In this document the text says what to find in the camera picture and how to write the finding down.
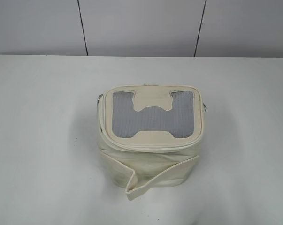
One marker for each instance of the cream insulated lunch bag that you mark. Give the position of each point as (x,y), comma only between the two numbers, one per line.
(150,135)

